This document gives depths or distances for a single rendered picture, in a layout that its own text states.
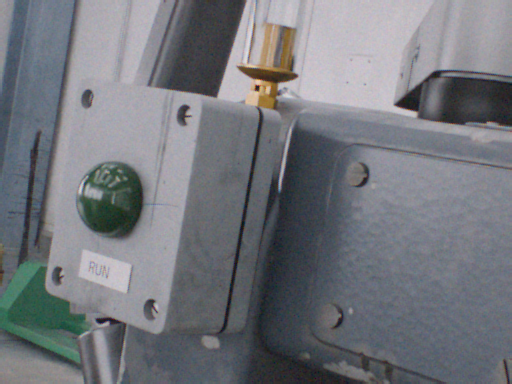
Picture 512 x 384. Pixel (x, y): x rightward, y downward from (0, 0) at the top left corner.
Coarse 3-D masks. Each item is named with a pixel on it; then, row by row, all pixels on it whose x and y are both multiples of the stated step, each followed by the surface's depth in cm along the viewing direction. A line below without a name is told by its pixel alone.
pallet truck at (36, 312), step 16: (32, 160) 608; (32, 176) 608; (32, 192) 609; (16, 272) 605; (32, 272) 599; (16, 288) 593; (32, 288) 595; (0, 304) 588; (16, 304) 586; (32, 304) 594; (48, 304) 602; (64, 304) 610; (0, 320) 585; (16, 320) 585; (32, 320) 593; (48, 320) 601; (64, 320) 609; (80, 320) 617; (32, 336) 564; (48, 336) 561; (64, 336) 568; (64, 352) 545
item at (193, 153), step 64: (128, 128) 41; (192, 128) 39; (256, 128) 41; (64, 192) 43; (192, 192) 39; (256, 192) 41; (64, 256) 43; (128, 256) 40; (192, 256) 39; (256, 256) 42; (128, 320) 40; (192, 320) 40
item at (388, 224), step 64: (320, 128) 41; (384, 128) 40; (448, 128) 38; (320, 192) 41; (384, 192) 39; (448, 192) 37; (320, 256) 40; (384, 256) 38; (448, 256) 37; (256, 320) 42; (320, 320) 40; (384, 320) 38; (448, 320) 36
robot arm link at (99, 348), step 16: (96, 320) 72; (112, 320) 73; (80, 336) 72; (96, 336) 71; (112, 336) 70; (80, 352) 72; (96, 352) 70; (112, 352) 70; (96, 368) 70; (112, 368) 70
